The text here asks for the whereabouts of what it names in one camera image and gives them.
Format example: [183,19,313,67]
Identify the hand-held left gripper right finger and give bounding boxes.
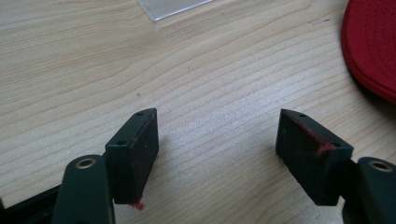
[275,108,355,207]

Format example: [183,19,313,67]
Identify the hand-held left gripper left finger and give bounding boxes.
[105,107,160,206]

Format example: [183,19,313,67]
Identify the red cap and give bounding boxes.
[340,0,396,105]

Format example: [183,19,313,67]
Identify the clear plastic sheet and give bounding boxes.
[135,0,214,22]

